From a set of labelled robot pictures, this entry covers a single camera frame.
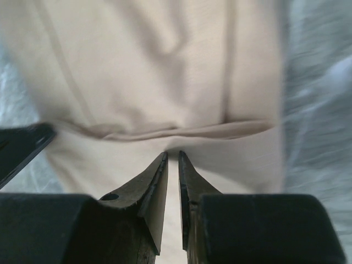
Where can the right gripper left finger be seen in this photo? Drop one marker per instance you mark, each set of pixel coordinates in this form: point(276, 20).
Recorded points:
point(124, 226)

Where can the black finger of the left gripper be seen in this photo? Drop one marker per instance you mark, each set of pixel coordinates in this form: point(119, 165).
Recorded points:
point(19, 146)

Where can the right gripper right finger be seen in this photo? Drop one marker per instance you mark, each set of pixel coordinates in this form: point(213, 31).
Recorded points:
point(252, 228)

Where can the beige t shirt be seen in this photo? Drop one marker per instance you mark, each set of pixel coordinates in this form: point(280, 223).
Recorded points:
point(123, 81)

